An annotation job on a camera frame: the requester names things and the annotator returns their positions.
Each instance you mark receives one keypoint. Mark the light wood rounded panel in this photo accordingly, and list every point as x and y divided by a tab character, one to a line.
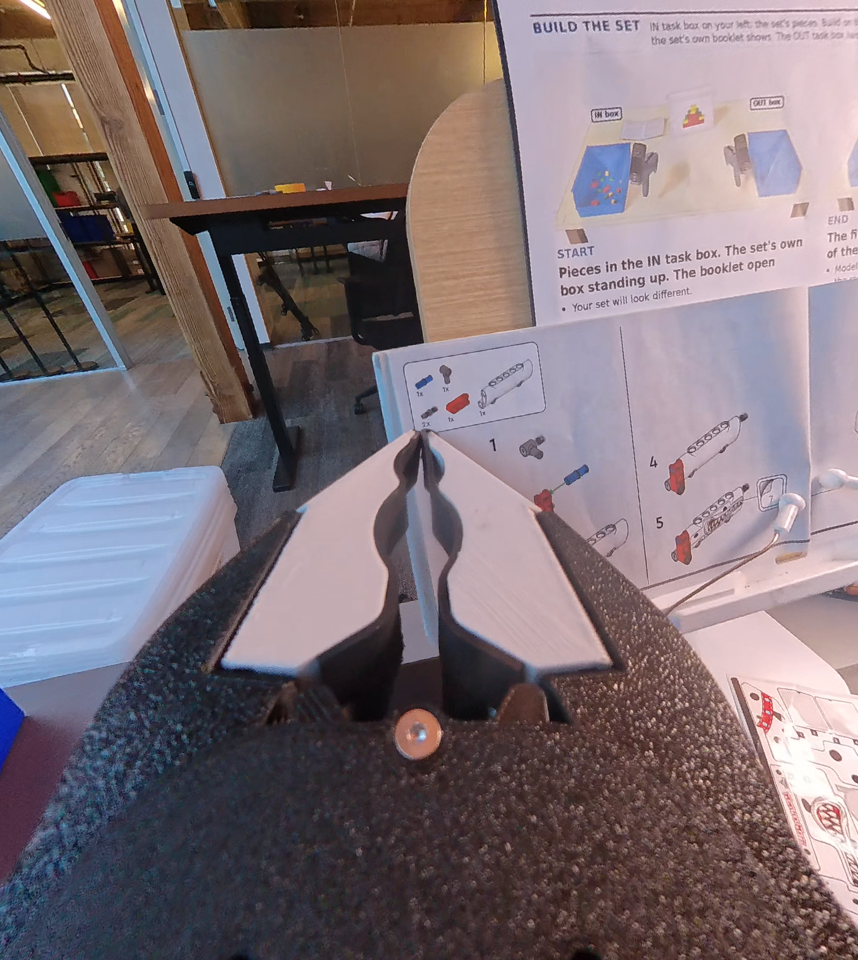
466	225

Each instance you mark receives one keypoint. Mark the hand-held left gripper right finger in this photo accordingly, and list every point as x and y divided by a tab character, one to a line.
519	592

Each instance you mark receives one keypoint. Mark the white book stand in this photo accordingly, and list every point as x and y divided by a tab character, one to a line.
774	577

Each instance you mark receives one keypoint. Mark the open instruction booklet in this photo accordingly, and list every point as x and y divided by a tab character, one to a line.
699	390

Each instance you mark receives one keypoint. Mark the brown standing desk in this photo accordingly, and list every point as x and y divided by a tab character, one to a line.
279	206

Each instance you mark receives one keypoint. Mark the wooden pillar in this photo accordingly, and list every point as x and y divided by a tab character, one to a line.
158	225

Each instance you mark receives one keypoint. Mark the toy sticker sheet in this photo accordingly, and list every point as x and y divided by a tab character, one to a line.
834	787

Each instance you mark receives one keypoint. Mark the translucent white storage box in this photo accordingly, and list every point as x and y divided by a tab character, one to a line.
83	562

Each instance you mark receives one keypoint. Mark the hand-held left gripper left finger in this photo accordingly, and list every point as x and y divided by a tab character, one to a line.
301	600

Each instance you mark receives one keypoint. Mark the shelf rack with coloured bins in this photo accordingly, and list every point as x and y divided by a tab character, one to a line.
83	217

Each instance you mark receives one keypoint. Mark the black office chair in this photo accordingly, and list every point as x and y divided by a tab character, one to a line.
384	307

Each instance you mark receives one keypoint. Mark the white instruction poster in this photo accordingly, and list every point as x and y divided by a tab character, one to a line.
699	150

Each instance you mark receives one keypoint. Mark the small yellow box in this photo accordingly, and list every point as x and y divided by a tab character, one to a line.
290	187

